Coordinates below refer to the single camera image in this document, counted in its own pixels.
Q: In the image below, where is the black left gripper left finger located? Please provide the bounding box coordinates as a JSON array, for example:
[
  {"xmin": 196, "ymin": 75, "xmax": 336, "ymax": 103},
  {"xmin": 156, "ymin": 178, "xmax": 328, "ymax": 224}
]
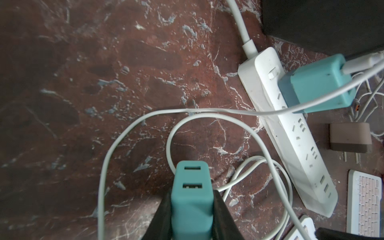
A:
[{"xmin": 142, "ymin": 189, "xmax": 173, "ymax": 240}]

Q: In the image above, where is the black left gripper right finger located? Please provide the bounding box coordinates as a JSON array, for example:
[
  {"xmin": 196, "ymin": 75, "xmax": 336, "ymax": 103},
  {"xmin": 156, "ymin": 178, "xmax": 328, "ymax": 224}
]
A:
[{"xmin": 212, "ymin": 190, "xmax": 244, "ymax": 240}]

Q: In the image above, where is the teal USB charger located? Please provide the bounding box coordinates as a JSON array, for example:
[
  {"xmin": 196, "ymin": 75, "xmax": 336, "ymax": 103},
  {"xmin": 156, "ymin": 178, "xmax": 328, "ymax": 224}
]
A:
[
  {"xmin": 171, "ymin": 161, "xmax": 214, "ymax": 240},
  {"xmin": 278, "ymin": 54, "xmax": 352, "ymax": 108}
]

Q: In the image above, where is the white keyboard cable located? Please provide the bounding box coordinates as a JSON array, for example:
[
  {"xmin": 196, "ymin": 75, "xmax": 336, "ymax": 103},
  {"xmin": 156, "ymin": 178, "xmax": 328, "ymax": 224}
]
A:
[{"xmin": 165, "ymin": 112, "xmax": 313, "ymax": 240}]

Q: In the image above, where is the pink USB charger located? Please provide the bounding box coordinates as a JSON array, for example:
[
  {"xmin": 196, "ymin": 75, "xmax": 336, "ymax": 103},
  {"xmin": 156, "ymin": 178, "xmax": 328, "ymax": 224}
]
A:
[{"xmin": 329, "ymin": 122, "xmax": 373, "ymax": 154}]

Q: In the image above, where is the middle pink keyboard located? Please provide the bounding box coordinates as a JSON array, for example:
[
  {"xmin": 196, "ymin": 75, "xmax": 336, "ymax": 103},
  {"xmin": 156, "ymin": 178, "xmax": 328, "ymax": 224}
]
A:
[{"xmin": 283, "ymin": 214, "xmax": 318, "ymax": 240}]

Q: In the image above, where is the pink keyboard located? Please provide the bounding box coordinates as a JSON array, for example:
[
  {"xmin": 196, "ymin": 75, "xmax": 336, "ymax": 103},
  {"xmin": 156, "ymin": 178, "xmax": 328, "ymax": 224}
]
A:
[
  {"xmin": 347, "ymin": 170, "xmax": 383, "ymax": 238},
  {"xmin": 283, "ymin": 214, "xmax": 318, "ymax": 240}
]

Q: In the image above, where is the right pink keyboard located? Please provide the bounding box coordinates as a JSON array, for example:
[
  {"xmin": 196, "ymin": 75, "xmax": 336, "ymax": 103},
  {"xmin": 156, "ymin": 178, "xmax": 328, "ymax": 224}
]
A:
[{"xmin": 347, "ymin": 170, "xmax": 383, "ymax": 238}]

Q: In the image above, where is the white power strip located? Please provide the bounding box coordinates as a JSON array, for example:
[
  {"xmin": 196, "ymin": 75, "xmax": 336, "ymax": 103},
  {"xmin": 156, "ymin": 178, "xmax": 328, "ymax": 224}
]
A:
[{"xmin": 238, "ymin": 47, "xmax": 338, "ymax": 218}]

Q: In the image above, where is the yellow black toolbox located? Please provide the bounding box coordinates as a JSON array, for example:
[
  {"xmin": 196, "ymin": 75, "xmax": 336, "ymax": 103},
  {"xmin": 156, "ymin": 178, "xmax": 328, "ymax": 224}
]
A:
[{"xmin": 262, "ymin": 1, "xmax": 384, "ymax": 60}]

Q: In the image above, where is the white power strip cord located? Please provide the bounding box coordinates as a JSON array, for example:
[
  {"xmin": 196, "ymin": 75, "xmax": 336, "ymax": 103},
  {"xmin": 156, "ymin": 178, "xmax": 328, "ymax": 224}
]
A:
[{"xmin": 224, "ymin": 0, "xmax": 259, "ymax": 59}]

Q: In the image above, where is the white charging cable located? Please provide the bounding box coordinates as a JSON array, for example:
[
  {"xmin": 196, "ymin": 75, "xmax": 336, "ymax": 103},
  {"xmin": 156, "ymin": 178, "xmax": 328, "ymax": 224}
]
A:
[{"xmin": 97, "ymin": 49, "xmax": 384, "ymax": 240}]

